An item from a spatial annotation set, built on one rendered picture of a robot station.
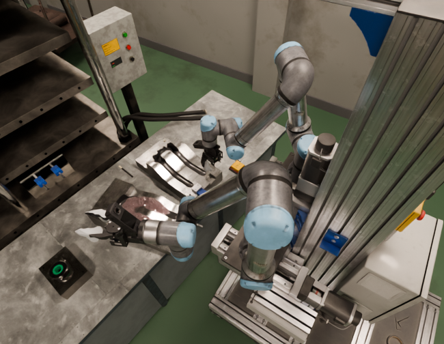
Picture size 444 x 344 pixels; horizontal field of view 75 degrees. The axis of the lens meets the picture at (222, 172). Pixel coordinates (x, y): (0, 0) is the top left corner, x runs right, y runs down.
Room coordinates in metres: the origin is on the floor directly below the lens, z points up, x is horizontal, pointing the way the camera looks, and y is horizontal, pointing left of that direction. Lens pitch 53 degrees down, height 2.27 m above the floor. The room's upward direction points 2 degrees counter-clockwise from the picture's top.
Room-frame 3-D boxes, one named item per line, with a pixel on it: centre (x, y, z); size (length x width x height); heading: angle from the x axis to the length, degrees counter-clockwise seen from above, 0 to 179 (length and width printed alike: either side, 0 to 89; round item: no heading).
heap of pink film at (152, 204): (0.79, 0.44, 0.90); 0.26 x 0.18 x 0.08; 65
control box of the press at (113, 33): (1.74, 0.65, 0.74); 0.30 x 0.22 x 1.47; 138
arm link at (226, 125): (0.97, -0.05, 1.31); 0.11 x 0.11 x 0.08; 6
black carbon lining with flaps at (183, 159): (1.09, 0.27, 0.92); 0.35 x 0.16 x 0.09; 48
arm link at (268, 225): (0.35, -0.11, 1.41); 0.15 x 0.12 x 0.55; 171
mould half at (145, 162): (1.11, 0.27, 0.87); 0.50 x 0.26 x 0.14; 48
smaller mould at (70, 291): (0.50, 0.79, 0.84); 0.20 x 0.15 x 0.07; 48
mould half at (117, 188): (0.79, 0.45, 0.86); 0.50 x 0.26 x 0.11; 65
